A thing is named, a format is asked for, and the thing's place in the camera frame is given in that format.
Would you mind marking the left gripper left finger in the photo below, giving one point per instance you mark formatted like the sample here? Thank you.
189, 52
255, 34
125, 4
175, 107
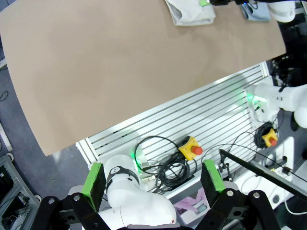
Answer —
94, 187

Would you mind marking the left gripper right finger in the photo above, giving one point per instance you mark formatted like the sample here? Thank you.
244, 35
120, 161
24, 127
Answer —
211, 182

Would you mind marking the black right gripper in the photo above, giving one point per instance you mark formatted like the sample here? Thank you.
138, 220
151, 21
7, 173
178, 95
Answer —
221, 2

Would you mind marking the white towel with loop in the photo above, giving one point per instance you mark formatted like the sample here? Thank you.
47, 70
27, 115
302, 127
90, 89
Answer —
192, 14

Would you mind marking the blue-grey towel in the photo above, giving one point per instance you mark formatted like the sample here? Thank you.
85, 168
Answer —
256, 14

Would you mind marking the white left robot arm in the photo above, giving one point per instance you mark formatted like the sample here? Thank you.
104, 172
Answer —
134, 203

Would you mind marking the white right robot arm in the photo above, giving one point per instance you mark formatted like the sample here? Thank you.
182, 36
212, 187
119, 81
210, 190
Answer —
271, 95

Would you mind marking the monitor screen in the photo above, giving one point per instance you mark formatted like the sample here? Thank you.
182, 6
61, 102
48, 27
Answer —
192, 203

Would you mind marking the yellow emergency stop button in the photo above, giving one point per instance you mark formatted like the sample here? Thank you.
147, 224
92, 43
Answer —
269, 139
188, 149

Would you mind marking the grey equipment cart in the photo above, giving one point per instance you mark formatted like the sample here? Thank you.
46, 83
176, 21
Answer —
14, 172

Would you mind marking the black camera stand pole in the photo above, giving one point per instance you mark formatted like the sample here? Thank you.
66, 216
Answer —
263, 173

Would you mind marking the aluminium slotted base plate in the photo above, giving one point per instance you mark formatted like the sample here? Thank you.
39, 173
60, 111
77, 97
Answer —
204, 115

